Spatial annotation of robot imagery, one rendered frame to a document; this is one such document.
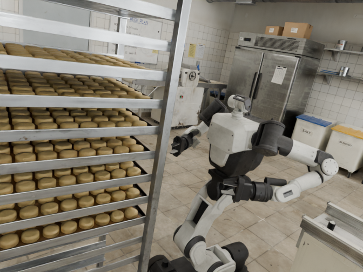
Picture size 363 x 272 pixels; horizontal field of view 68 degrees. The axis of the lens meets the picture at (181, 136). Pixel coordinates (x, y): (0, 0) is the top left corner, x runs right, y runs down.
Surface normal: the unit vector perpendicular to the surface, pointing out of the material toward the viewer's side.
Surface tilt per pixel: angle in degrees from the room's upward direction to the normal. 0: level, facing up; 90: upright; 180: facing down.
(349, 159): 93
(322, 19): 90
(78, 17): 90
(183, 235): 58
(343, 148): 91
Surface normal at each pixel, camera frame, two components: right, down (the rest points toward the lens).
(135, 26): 0.65, 0.34
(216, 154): -0.82, 0.04
